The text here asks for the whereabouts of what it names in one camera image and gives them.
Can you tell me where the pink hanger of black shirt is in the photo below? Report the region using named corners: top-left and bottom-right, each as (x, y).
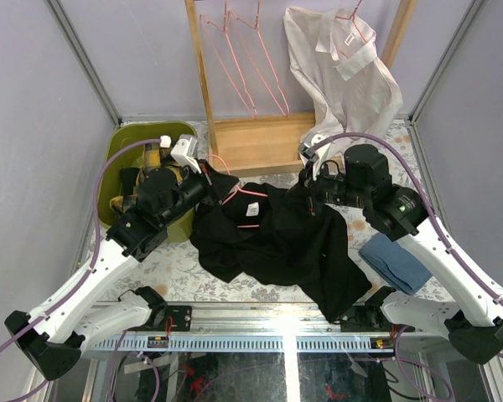
top-left (205, 153), bottom-right (269, 229)

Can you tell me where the yellow plaid flannel shirt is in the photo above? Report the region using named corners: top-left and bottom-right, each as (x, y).
top-left (106, 143), bottom-right (182, 216)

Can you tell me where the black button shirt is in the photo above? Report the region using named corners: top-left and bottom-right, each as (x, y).
top-left (119, 167), bottom-right (140, 196)

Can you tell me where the pink wire hanger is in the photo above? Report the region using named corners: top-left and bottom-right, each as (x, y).
top-left (200, 1), bottom-right (258, 118)

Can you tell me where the pink hanger of plaid shirt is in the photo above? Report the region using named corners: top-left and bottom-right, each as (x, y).
top-left (225, 1), bottom-right (290, 117)

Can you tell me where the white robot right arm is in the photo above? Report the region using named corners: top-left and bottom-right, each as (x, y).
top-left (298, 144), bottom-right (503, 364)

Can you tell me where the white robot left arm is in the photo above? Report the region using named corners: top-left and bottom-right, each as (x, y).
top-left (5, 160), bottom-right (239, 381)

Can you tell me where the white hanging shirt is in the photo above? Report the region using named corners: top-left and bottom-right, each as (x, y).
top-left (283, 6), bottom-right (404, 156)

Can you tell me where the pink hanger of white shirt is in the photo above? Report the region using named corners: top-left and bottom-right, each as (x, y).
top-left (333, 1), bottom-right (376, 59)

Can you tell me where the wooden clothes rack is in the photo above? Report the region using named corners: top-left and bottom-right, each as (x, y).
top-left (184, 0), bottom-right (418, 179)

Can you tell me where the olive green plastic basket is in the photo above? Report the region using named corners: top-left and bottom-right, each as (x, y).
top-left (97, 121), bottom-right (197, 229)

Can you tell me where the floral patterned tablecloth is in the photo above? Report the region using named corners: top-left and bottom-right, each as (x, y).
top-left (96, 121), bottom-right (453, 302)

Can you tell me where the folded blue cloth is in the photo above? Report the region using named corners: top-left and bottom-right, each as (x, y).
top-left (359, 233), bottom-right (433, 296)

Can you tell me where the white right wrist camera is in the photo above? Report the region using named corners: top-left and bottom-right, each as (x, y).
top-left (298, 133), bottom-right (330, 181)

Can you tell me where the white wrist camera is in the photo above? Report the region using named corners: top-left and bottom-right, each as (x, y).
top-left (159, 134), bottom-right (201, 173)
top-left (298, 133), bottom-right (330, 181)

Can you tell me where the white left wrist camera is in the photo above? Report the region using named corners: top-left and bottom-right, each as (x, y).
top-left (159, 134), bottom-right (201, 173)

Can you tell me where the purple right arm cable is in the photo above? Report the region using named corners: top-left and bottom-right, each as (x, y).
top-left (305, 131), bottom-right (503, 369)

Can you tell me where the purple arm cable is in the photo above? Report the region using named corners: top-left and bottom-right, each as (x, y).
top-left (0, 136), bottom-right (173, 399)
top-left (305, 131), bottom-right (503, 369)

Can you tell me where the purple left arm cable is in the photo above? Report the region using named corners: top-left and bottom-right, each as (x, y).
top-left (0, 136), bottom-right (173, 399)

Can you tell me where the aluminium front frame rail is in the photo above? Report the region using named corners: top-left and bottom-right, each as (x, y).
top-left (66, 301), bottom-right (458, 336)

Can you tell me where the grey slotted cable duct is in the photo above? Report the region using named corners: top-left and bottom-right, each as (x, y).
top-left (91, 333), bottom-right (393, 353)

